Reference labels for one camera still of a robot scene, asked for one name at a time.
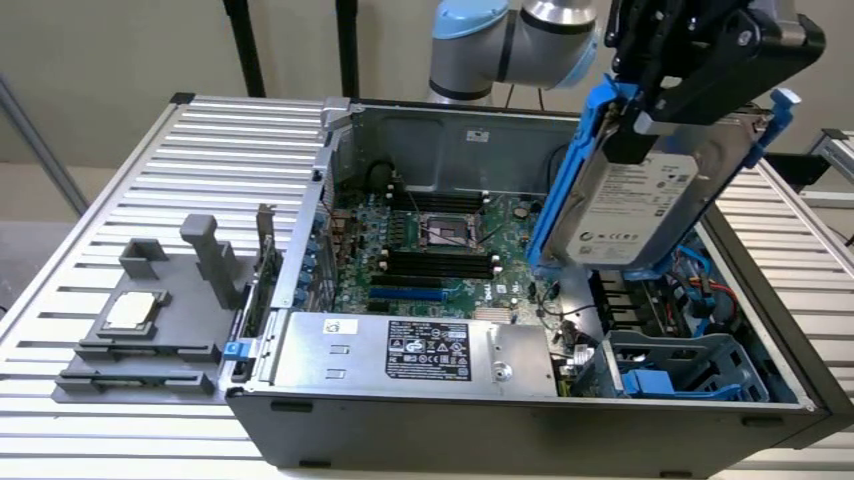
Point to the black open PC case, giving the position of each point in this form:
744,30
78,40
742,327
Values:
467,430

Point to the grey disk bay cage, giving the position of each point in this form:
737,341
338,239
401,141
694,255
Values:
708,360

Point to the silver CPU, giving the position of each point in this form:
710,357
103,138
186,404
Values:
135,310

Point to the green graphics card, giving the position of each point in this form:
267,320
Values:
267,270

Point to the black disk bay bracket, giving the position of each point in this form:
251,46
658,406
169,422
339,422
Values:
621,300

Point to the copper chipset heatsink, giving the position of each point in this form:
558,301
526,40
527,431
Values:
494,315

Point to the green motherboard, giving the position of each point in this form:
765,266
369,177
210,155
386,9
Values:
507,280

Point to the short black expansion slot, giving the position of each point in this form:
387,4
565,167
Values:
387,307

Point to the black stand pole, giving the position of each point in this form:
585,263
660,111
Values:
347,45
249,45

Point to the blue case latch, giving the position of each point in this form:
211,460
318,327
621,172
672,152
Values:
238,350

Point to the hard disk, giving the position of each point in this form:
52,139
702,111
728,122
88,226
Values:
634,210

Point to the grey parts rack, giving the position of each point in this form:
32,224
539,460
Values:
187,320

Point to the CPU socket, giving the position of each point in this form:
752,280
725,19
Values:
449,231

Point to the black RAM slot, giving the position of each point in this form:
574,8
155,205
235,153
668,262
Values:
439,274
439,204
441,199
442,261
441,193
437,210
443,255
441,268

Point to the grey aluminium frame bar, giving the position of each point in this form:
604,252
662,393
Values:
40,145

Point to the neighbouring metal slat table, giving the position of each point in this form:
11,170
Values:
834,165

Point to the blue empty disk carrier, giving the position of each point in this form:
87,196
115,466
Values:
646,384

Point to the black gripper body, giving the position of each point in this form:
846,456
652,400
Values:
741,75

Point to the long black expansion slot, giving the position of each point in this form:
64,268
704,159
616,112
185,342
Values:
407,282

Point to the blue expansion slot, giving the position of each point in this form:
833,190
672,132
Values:
407,294

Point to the silver power supply unit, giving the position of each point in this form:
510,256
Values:
347,360

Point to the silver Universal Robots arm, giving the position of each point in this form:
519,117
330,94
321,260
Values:
481,55

